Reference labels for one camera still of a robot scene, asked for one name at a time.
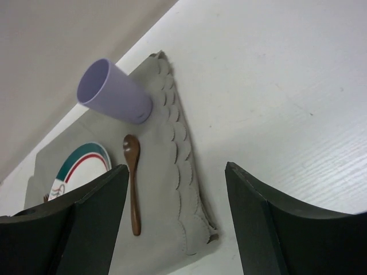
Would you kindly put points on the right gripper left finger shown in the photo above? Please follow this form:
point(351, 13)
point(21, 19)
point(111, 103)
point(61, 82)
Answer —
point(72, 234)

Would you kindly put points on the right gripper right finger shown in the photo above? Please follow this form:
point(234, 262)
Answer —
point(279, 234)

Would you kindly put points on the white plate green red rim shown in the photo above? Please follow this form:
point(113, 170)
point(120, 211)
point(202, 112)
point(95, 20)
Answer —
point(84, 164)

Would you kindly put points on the grey cloth placemat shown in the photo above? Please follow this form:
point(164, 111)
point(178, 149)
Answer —
point(175, 228)

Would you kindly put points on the brown wooden spoon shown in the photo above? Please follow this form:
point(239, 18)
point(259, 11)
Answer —
point(131, 148)

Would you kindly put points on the lilac plastic cup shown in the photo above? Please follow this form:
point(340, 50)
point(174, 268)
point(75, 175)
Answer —
point(106, 89)

